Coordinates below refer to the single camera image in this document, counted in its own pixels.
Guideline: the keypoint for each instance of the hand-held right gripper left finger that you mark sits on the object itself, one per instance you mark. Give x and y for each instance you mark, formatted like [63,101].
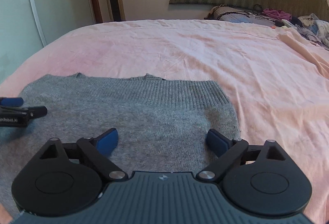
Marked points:
[108,142]

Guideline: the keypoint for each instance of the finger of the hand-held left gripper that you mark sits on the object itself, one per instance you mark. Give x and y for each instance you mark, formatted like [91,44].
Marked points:
[11,101]
[33,111]

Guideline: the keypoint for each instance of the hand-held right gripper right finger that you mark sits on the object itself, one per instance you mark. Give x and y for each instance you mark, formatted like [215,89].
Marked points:
[218,142]

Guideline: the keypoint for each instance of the grey sweater with navy sleeves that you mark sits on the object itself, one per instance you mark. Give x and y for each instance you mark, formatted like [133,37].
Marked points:
[128,116]

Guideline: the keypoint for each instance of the pile of light clothes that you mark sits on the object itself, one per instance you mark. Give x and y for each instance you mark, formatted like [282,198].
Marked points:
[317,30]

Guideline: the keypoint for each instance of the pink bed sheet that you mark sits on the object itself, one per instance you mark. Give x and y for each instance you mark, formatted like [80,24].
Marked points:
[205,54]

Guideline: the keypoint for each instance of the white flowered wardrobe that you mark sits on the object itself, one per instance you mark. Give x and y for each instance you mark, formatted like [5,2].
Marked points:
[51,8]

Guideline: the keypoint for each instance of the grey pillow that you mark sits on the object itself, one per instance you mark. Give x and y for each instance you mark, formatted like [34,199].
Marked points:
[234,18]

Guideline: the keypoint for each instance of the purple cloth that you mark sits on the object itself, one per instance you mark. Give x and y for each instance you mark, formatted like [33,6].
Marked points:
[276,13]

